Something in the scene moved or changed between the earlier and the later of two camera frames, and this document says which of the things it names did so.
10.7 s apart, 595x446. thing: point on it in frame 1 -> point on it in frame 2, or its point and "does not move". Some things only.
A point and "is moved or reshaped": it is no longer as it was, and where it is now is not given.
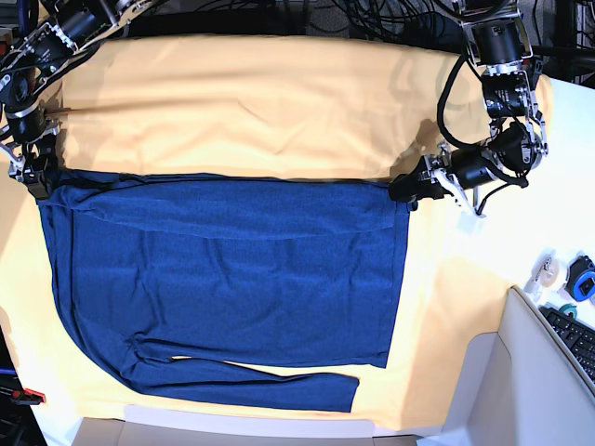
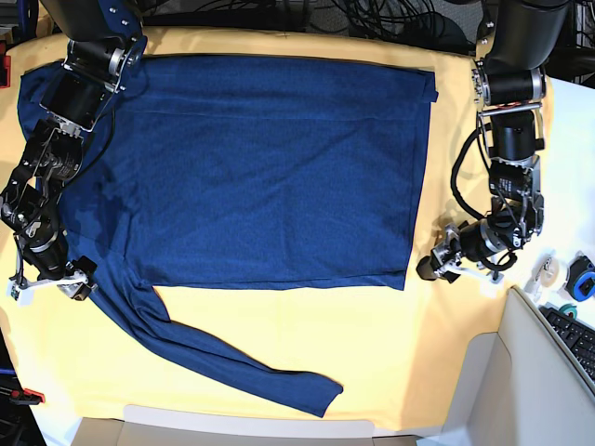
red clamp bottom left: x=28 y=396 does not move
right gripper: x=410 y=189 -> x=449 y=253
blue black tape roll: x=580 y=284 does not move
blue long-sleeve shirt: x=244 y=268 is moved or reshaped
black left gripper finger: x=37 y=190 -> x=85 y=264
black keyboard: x=579 y=336 does not move
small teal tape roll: x=569 y=308 does not move
